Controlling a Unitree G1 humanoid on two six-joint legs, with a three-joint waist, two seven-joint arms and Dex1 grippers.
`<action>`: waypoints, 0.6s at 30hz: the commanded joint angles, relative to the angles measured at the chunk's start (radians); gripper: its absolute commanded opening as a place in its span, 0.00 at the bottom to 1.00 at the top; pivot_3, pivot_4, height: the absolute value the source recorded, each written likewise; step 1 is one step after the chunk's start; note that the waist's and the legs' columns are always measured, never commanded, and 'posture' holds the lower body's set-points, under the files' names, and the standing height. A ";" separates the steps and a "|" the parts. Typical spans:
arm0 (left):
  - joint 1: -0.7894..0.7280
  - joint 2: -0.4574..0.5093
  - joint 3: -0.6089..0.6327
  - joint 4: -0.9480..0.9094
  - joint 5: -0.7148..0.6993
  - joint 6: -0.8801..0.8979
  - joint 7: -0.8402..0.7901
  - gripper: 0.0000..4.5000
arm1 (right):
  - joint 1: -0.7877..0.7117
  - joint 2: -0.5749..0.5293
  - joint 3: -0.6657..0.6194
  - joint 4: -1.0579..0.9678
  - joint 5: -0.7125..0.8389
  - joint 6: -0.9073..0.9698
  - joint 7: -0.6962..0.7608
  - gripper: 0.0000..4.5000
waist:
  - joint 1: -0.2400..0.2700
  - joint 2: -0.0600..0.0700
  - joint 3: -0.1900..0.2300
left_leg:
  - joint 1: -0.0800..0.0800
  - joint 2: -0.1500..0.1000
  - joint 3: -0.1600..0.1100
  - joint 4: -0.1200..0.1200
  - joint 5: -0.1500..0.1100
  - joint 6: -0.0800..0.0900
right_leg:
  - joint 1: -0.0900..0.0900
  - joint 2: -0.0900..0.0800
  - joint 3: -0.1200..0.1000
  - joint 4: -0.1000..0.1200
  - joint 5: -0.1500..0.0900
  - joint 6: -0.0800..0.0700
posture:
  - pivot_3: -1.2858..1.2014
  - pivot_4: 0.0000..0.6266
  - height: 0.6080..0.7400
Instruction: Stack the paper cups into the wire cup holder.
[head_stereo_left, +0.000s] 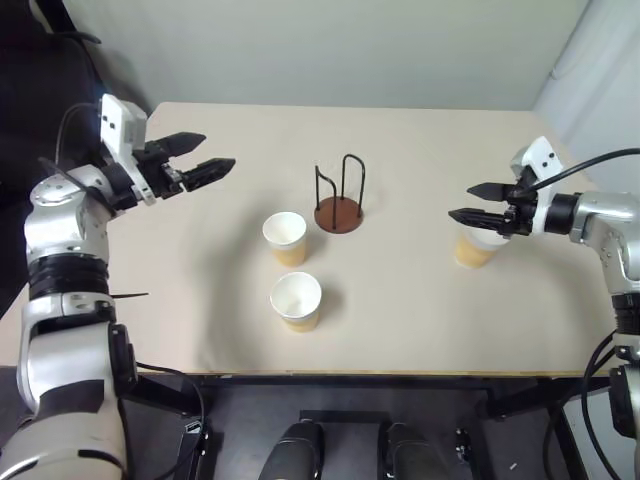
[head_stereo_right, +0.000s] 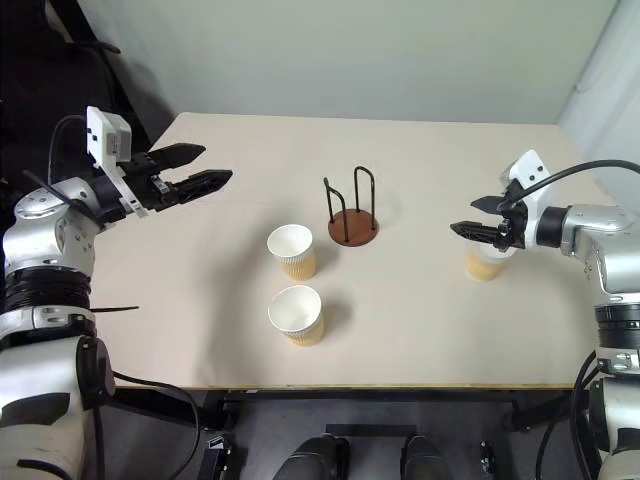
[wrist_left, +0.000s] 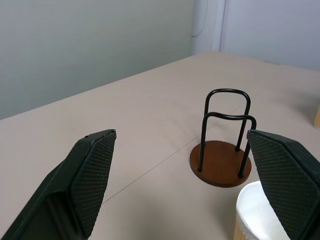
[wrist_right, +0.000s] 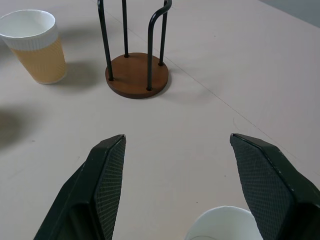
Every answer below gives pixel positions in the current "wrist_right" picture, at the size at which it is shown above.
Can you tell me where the yellow ribbed paper cup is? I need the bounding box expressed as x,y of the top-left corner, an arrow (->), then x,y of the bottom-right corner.
0,9 -> 68,85
183,205 -> 265,240

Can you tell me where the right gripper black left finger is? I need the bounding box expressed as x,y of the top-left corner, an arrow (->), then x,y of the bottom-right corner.
33,134 -> 127,240

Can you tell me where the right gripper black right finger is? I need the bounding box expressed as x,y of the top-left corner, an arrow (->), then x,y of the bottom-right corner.
229,133 -> 320,240

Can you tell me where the brown wire cup holder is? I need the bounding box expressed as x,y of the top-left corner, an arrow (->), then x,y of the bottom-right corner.
96,0 -> 173,100

